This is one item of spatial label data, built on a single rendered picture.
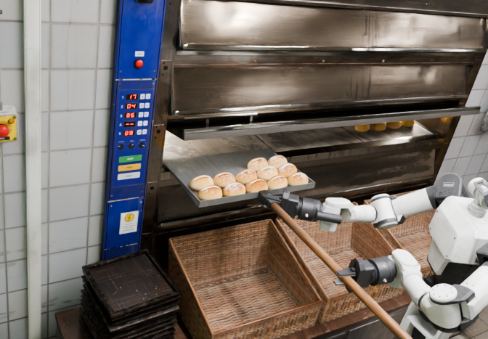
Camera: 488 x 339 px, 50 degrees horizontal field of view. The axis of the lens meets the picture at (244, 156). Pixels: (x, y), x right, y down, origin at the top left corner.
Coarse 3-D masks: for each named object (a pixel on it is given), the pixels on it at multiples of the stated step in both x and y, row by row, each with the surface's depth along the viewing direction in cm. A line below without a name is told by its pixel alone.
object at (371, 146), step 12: (348, 144) 271; (360, 144) 274; (372, 144) 277; (384, 144) 280; (396, 144) 285; (408, 144) 291; (420, 144) 297; (432, 144) 303; (288, 156) 247; (300, 156) 250; (312, 156) 255; (324, 156) 259; (336, 156) 264
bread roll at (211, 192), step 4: (204, 188) 196; (208, 188) 195; (212, 188) 196; (216, 188) 197; (200, 192) 195; (204, 192) 195; (208, 192) 195; (212, 192) 195; (216, 192) 196; (220, 192) 197; (200, 196) 195; (204, 196) 194; (208, 196) 195; (212, 196) 195; (216, 196) 196; (220, 196) 198
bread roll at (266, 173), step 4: (264, 168) 217; (268, 168) 217; (272, 168) 218; (260, 172) 217; (264, 172) 216; (268, 172) 217; (272, 172) 218; (276, 172) 219; (260, 176) 217; (264, 176) 216; (268, 176) 217; (272, 176) 218; (264, 180) 217; (268, 180) 218
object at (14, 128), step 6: (6, 108) 165; (12, 108) 166; (0, 114) 161; (6, 114) 162; (12, 114) 163; (0, 120) 162; (6, 120) 162; (12, 126) 164; (12, 132) 165; (0, 138) 164; (6, 138) 165; (12, 138) 166; (18, 138) 168
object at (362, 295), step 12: (276, 204) 198; (288, 216) 192; (300, 228) 186; (312, 240) 181; (324, 252) 176; (336, 264) 171; (360, 288) 163; (360, 300) 162; (372, 300) 159; (384, 312) 155; (396, 324) 151; (396, 336) 150; (408, 336) 148
